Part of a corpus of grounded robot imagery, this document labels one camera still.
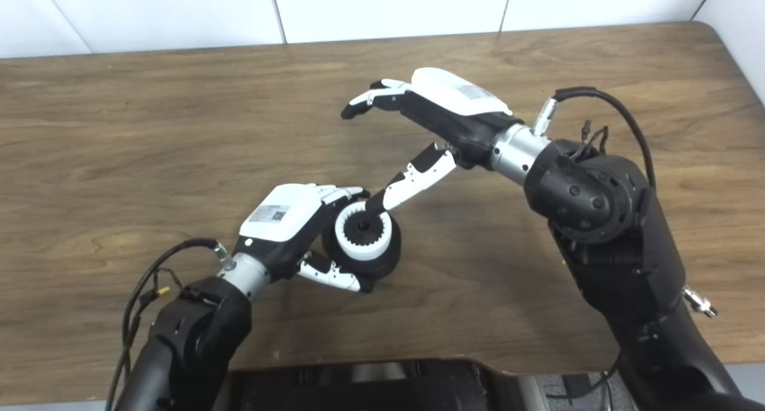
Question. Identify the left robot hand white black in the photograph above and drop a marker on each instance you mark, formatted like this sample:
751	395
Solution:
284	211

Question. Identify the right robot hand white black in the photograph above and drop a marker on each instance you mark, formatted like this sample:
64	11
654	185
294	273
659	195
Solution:
460	106

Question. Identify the round black stepped part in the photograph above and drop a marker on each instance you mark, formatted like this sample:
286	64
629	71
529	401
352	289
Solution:
388	261

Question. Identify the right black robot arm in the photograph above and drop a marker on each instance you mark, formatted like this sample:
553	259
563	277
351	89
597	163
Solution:
621	261

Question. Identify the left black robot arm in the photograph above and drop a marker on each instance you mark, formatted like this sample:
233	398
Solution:
191	333

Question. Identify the black robot torso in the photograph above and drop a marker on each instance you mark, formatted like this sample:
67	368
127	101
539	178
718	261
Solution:
370	390

